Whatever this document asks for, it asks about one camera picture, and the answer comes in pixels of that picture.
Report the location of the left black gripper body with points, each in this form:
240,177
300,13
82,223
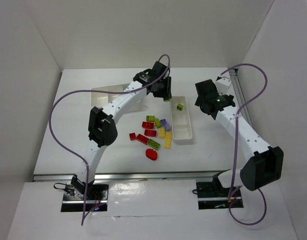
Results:
167,88

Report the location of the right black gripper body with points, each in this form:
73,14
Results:
202,93

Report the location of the green square lego brick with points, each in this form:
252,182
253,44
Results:
179,107

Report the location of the red long lego brick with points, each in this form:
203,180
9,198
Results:
142,139

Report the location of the small red lego brick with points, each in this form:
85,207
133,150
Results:
132,136

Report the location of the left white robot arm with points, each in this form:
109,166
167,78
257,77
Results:
103,120

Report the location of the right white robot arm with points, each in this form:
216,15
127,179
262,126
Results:
256,162

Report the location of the green lego brick centre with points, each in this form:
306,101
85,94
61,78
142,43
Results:
150,118

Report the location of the purple square lego brick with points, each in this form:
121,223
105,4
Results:
163,122

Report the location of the green sloped lego brick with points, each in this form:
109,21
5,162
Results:
157,123

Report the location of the red sloped lego upper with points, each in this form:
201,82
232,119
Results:
148,125

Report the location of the red sloped lego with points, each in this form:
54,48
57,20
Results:
148,125
150,133

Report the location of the light purple small lego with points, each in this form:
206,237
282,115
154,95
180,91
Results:
167,127

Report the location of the right white divided container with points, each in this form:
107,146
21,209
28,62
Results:
180,121

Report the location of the white divided container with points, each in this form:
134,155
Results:
180,121
100,99

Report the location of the yellow square lego brick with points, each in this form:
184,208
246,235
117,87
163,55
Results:
161,133

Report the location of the red sloped lego middle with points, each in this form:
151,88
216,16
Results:
150,133

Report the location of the yellow long lego plate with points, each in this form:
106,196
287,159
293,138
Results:
168,140

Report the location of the green long lego brick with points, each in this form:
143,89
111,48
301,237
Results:
153,144

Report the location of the left white divided container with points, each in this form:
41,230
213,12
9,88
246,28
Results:
100,99

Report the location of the red apple shaped lego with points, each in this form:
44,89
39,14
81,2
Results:
151,154

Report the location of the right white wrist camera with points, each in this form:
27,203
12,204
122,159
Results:
223,84

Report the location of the aluminium front rail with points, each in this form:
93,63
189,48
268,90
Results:
131,176

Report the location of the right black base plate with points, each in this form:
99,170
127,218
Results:
212,196

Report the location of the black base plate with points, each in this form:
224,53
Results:
72,201
212,196

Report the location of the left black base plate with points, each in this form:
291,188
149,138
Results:
72,201

